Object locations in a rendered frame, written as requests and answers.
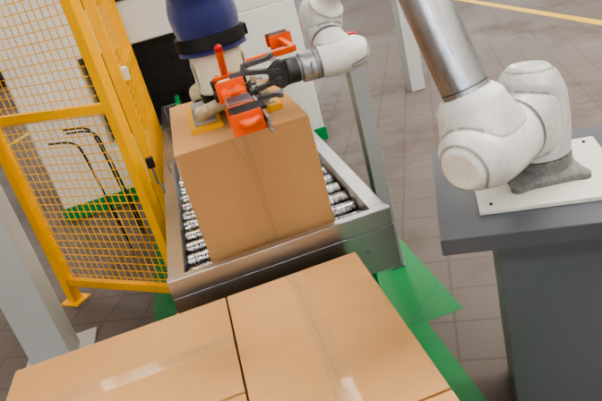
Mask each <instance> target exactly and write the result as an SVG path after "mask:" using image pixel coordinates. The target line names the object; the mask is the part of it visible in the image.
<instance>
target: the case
mask: <svg viewBox="0 0 602 401"><path fill-rule="evenodd" d="M283 95H284V97H283V98H277V97H276V98H277V99H278V100H279V101H280V102H281V103H282V106H283V108H281V109H278V110H275V111H272V112H269V113H268V114H269V115H270V117H271V122H272V126H273V129H274V132H271V131H270V129H269V128H268V127H267V128H266V129H262V130H260V131H257V132H252V133H248V134H246V135H243V136H240V137H237V138H236V137H235V135H234V132H233V129H231V128H230V124H229V121H228V117H227V113H226V110H222V111H221V112H220V111H219V114H220V116H221V119H222V121H223V123H224V126H223V127H220V128H217V129H214V130H211V131H208V132H203V133H200V134H197V135H194V136H193V135H192V131H191V127H190V123H189V118H188V114H187V110H186V106H187V105H190V104H193V101H190V102H187V103H184V104H182V105H178V106H175V107H171V108H170V109H169V113H170V123H171V132H172V141H173V151H174V159H175V161H176V165H177V168H178V170H179V173H180V175H181V178H182V180H183V183H184V186H185V190H186V192H187V195H188V198H189V201H190V202H191V205H192V208H193V212H194V214H195V217H196V220H197V222H198V225H199V228H200V230H201V233H202V237H203V240H204V242H205V244H206V247H207V250H208V253H209V255H210V257H211V262H212V263H213V262H216V261H219V260H224V259H226V258H229V257H232V256H234V255H237V254H239V253H242V252H247V251H250V250H252V249H255V248H258V247H261V246H263V245H265V244H268V243H273V242H276V241H278V240H281V239H284V238H287V237H290V236H292V235H296V234H299V233H302V232H304V231H307V230H310V229H313V228H316V227H318V226H322V225H325V224H328V223H330V222H333V221H335V219H334V216H333V212H332V208H331V202H330V198H329V194H328V191H327V187H326V183H325V180H324V176H323V170H322V166H321V162H320V159H319V155H318V151H317V148H316V144H315V141H314V135H313V131H312V127H311V124H310V120H309V116H308V114H307V113H306V112H305V111H304V110H303V109H302V108H301V107H300V106H299V105H298V104H297V103H296V102H295V101H294V100H293V99H292V98H291V97H290V96H289V95H288V94H287V93H286V92H285V91H284V90H283Z"/></svg>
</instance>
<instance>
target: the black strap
mask: <svg viewBox="0 0 602 401"><path fill-rule="evenodd" d="M247 33H248V30H247V27H246V24H245V22H243V21H240V22H239V24H238V25H237V26H235V27H233V28H230V29H228V30H223V31H222V32H219V33H216V34H213V35H210V36H207V37H203V38H197V39H192V40H187V41H179V40H177V38H176V39H175V41H174V44H175V47H176V51H177V53H178V54H179V55H188V54H194V53H199V52H203V51H207V50H211V49H213V48H214V46H215V45H217V44H220V45H222V46H225V45H227V44H230V43H232V42H235V41H237V40H239V39H241V38H243V37H244V36H245V34H247Z"/></svg>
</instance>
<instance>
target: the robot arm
mask: <svg viewBox="0 0 602 401"><path fill-rule="evenodd" d="M398 2H399V4H400V7H401V10H402V11H403V13H404V15H405V17H406V20H407V22H408V25H409V27H410V29H411V31H412V33H413V35H414V38H415V40H416V42H417V44H418V47H419V49H420V51H421V53H422V55H423V57H424V59H425V61H426V65H427V67H428V69H429V71H430V73H431V75H432V77H433V79H434V83H435V85H436V87H437V89H438V90H439V93H440V95H441V97H442V99H443V100H442V101H441V102H440V103H439V107H438V109H437V113H436V119H437V123H438V130H439V138H440V143H439V146H438V161H439V166H440V168H441V171H442V173H443V175H444V176H445V178H446V179H447V180H448V181H449V182H450V183H451V184H452V185H454V186H455V187H457V188H459V189H462V190H464V191H483V190H487V189H491V188H495V187H499V186H501V185H503V184H505V183H507V184H509V185H510V187H511V191H512V193H513V194H523V193H525V192H529V191H532V190H536V189H539V188H544V187H547V186H551V185H556V184H559V183H567V182H571V181H576V180H585V179H589V178H591V170H590V169H588V168H586V167H585V166H582V165H581V164H580V163H579V162H577V161H576V160H575V159H574V158H573V154H572V118H571V108H570V100H569V95H568V90H567V87H566V85H565V82H564V80H563V77H562V75H561V74H560V73H559V72H558V70H557V69H556V68H555V67H554V66H552V65H551V64H550V63H549V62H547V61H538V60H536V61H525V62H519V63H516V64H511V65H509V66H508V67H507V68H506V69H505V70H504V71H503V72H502V73H501V74H500V76H499V78H498V79H497V81H493V80H488V79H487V77H486V73H485V71H484V69H483V66H482V64H481V63H480V60H479V58H478V56H477V52H476V50H475V48H474V46H473V44H472V42H471V40H470V37H469V34H468V32H467V30H466V28H465V26H464V23H463V21H462V19H461V17H460V14H459V11H458V9H457V7H456V5H455V3H454V1H453V0H398ZM342 16H343V6H342V4H341V3H340V0H303V1H302V3H301V5H300V7H299V20H300V23H301V26H302V28H303V31H304V33H305V35H306V37H307V39H308V40H309V42H310V43H311V44H312V46H313V47H312V48H309V49H307V50H303V51H300V52H297V53H296V56H291V57H288V58H284V59H276V58H275V57H274V55H273V53H272V52H269V53H267V54H266V55H265V56H262V57H259V58H256V59H254V60H251V61H248V62H245V63H242V64H240V70H239V71H238V72H236V73H231V74H229V75H228V77H229V78H227V79H225V80H221V81H217V83H219V82H222V81H227V80H230V79H234V78H236V77H239V76H248V75H258V74H268V76H269V79H268V80H267V81H266V82H265V83H263V84H261V85H259V86H258V88H259V91H262V90H265V89H267V88H269V87H271V86H273V85H274V86H277V87H279V89H278V90H276V91H272V92H268V93H264V94H261V99H262V100H265V99H268V98H275V97H277V98H283V97H284V95H283V90H284V88H286V87H287V86H288V85H290V84H293V83H297V82H300V81H301V80H303V81H304V82H308V81H313V80H317V79H321V78H323V77H334V76H339V75H342V74H345V73H349V72H352V71H354V70H356V69H358V68H360V67H361V66H363V65H365V64H366V63H367V62H368V59H369V56H370V50H369V46H368V44H367V41H366V38H365V37H362V36H359V35H354V34H352V35H348V34H347V33H346V32H344V31H343V29H342V28H341V27H342V25H343V22H342ZM267 61H273V62H272V63H271V65H270V66H269V67H268V68H262V69H253V70H245V69H246V68H248V67H251V66H254V65H257V64H261V63H264V62H267Z"/></svg>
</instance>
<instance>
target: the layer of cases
mask: <svg viewBox="0 0 602 401"><path fill-rule="evenodd" d="M227 299H228V303H227V300H226V298H222V299H219V300H217V301H214V302H212V303H207V304H204V305H202V306H199V307H197V308H194V309H191V310H189V311H184V312H182V313H179V314H177V315H174V316H171V317H168V318H165V319H164V320H159V321H156V322H153V323H151V324H149V325H146V326H143V327H140V328H136V329H134V330H131V331H128V332H125V333H123V334H120V335H118V336H115V337H111V338H108V339H105V340H103V341H100V342H98V343H95V344H92V345H89V346H85V347H83V348H80V349H77V350H74V351H72V352H70V353H67V354H62V355H59V356H57V357H55V358H52V359H49V360H46V361H44V362H41V363H37V364H34V365H31V366H29V367H26V368H24V369H21V370H18V371H16V372H15V374H14V377H13V382H12V385H11V387H10V390H9V393H8V395H7V398H6V400H5V401H460V400H459V399H458V398H457V396H456V395H455V393H454V392H453V391H452V390H451V387H450V386H449V385H448V383H447V382H446V380H445V379H444V377H443V376H442V374H441V373H440V372H439V371H438V369H437V368H436V367H435V365H434V363H433V362H432V360H431V359H430V358H429V356H428V355H427V353H426V351H425V350H424V349H423V347H422V346H421V345H420V344H419V342H418V341H417V339H416V338H415V336H414V335H413V333H412V332H411V331H410V329H409V327H408V326H407V325H406V323H405V322H404V320H403V319H402V318H401V316H400V315H399V314H398V312H397V311H396V309H395V308H394V307H393V305H392V304H391V302H390V300H389V299H388V298H387V296H386V295H385V293H384V292H383V290H382V289H381V288H380V287H379V285H378V284H377V282H376V281H375V280H374V278H373V276H372V275H371V273H370V272H369V271H368V269H367V268H366V266H365V265H364V263H363V262H362V261H361V260H360V258H359V257H358V256H357V254H356V253H355V252H352V253H350V254H347V255H344V256H341V257H339V258H337V259H334V260H329V261H326V262H324V263H322V264H319V265H316V266H313V267H311V268H308V269H304V270H301V271H298V272H296V273H293V274H291V275H288V276H285V277H281V278H278V279H276V280H273V281H271V282H268V283H265V284H262V285H260V286H256V287H253V288H250V289H247V290H245V291H243V292H240V293H237V294H232V295H230V296H228V297H227ZM228 307H229V308H228Z"/></svg>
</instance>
